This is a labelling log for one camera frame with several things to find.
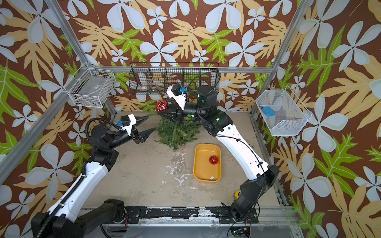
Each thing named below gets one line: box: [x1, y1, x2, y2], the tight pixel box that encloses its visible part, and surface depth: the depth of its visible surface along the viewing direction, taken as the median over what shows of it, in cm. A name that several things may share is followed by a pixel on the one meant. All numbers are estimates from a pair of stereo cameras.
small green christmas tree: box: [154, 118, 202, 152], surface depth 79 cm
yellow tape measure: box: [233, 189, 242, 199], surface depth 81 cm
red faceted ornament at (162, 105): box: [155, 100, 170, 112], surface depth 57 cm
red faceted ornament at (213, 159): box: [208, 155, 219, 166], surface depth 91 cm
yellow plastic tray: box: [192, 143, 222, 183], surface depth 92 cm
